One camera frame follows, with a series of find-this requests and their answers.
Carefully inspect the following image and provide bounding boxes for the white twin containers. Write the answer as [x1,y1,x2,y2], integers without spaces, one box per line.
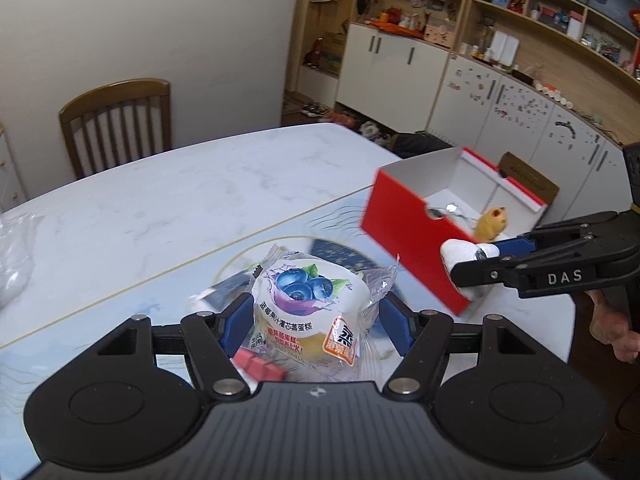
[489,30,519,67]

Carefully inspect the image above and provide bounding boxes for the brown wooden chair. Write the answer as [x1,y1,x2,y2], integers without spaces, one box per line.
[58,78,172,181]

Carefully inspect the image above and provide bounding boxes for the wooden wall shelf unit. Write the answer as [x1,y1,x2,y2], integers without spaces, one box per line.
[450,0,640,126]

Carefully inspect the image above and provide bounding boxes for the red cardboard box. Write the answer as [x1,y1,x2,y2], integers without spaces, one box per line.
[361,146,548,317]

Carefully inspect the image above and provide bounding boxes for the blueberry cake packet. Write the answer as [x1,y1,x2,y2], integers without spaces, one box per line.
[249,244,400,383]

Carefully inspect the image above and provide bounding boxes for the white cabinet with stickers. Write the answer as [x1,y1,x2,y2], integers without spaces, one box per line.
[425,55,633,226]

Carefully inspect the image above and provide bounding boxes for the printed carton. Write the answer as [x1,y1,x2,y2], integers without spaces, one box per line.
[320,32,346,73]

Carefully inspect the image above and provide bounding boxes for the orange cloth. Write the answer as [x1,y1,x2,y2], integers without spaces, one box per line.
[367,20,423,38]

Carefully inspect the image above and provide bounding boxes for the large flat cardboard box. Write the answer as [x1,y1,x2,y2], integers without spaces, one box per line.
[499,151,561,207]

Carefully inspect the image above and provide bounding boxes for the glass bottle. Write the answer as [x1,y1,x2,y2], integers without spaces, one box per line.
[475,20,493,58]

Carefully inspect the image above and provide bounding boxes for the orange spotted toy figure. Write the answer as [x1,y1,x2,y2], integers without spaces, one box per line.
[474,205,511,242]

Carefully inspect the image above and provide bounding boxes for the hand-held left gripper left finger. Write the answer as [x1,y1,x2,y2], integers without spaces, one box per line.
[89,293,255,403]

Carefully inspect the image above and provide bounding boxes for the pink box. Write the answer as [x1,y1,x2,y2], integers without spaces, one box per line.
[424,22,451,48]

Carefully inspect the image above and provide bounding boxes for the red block pack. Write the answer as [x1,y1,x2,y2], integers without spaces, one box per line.
[234,351,287,382]

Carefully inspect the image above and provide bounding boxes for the clear plastic bag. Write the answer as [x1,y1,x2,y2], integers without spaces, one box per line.
[0,211,37,311]

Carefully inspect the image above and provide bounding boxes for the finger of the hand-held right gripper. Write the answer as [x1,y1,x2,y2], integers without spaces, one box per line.
[449,246,599,301]
[492,211,622,258]

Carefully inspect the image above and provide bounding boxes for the person's right hand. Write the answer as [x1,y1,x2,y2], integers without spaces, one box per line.
[589,287,640,363]

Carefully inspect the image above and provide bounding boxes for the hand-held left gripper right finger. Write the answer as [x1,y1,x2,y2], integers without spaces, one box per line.
[380,293,547,403]

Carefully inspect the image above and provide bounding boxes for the white lower cabinet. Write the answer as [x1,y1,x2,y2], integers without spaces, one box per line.
[335,22,448,131]

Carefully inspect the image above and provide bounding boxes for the white marble desktop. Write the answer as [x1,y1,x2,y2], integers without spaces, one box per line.
[0,121,577,461]

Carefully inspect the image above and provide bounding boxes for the white shoes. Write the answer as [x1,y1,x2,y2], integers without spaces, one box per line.
[360,121,396,146]

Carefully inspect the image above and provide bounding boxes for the white rabbit toy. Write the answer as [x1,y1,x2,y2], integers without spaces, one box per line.
[440,239,501,302]

